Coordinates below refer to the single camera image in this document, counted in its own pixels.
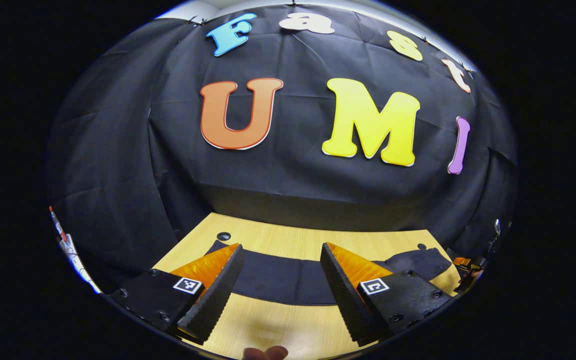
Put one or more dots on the white printed sheet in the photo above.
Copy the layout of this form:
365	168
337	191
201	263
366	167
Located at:
75	260

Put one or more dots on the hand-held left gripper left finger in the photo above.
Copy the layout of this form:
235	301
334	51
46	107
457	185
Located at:
215	300

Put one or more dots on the dark grey jeans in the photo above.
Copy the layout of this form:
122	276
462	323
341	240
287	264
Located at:
288	280

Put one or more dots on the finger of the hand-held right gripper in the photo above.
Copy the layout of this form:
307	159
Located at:
460	261

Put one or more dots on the black backdrop cloth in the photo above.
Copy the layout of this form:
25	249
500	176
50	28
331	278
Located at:
298	175

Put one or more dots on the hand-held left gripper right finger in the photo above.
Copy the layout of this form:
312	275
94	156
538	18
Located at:
345	300

